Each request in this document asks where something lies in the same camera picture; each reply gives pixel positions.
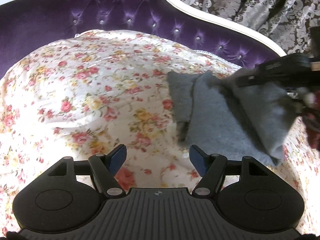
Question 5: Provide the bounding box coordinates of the purple tufted white-framed headboard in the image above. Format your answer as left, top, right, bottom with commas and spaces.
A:
1, 0, 285, 74

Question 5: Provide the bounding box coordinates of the grey argyle knit sweater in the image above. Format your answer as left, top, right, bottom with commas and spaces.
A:
167, 68, 297, 167

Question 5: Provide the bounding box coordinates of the floral bed sheet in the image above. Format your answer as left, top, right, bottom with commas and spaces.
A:
1, 30, 319, 239

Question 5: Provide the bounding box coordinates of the brown silver damask curtain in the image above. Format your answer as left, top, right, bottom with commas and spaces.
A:
181, 0, 319, 56

